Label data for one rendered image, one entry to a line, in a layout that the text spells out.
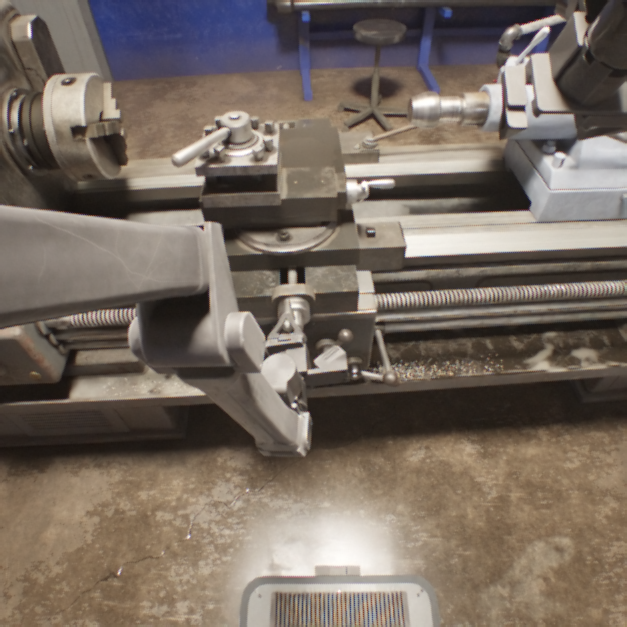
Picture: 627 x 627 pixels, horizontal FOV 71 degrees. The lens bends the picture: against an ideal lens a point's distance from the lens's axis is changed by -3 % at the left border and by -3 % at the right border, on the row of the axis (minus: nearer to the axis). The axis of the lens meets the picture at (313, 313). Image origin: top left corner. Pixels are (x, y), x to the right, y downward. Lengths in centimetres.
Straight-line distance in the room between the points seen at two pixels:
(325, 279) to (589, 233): 74
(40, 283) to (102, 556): 162
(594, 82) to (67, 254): 46
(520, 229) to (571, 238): 13
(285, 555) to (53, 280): 150
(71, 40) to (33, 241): 436
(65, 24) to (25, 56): 313
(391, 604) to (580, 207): 117
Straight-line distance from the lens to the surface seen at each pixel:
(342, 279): 106
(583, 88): 53
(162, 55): 446
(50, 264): 24
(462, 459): 183
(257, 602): 140
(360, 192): 108
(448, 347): 157
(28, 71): 144
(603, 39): 49
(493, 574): 175
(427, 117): 123
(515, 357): 161
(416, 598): 141
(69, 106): 121
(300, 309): 98
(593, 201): 143
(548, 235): 135
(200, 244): 38
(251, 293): 104
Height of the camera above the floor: 164
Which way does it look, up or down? 50 degrees down
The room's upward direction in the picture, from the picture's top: 2 degrees counter-clockwise
